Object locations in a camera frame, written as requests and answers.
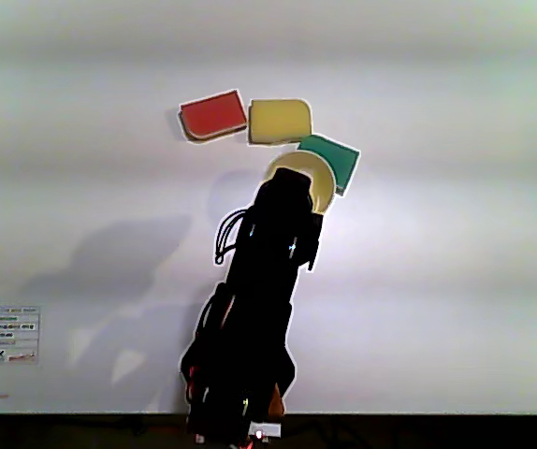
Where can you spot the white paper cup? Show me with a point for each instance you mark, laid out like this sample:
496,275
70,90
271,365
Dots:
322,182

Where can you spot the green sponge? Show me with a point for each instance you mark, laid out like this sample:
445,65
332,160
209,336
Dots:
338,159

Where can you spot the yellow sponge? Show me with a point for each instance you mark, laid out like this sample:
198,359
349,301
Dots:
279,120

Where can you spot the red sponge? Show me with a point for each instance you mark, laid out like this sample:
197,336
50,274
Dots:
212,116

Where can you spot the printed label sticker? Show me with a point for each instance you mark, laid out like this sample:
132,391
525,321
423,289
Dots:
4,334

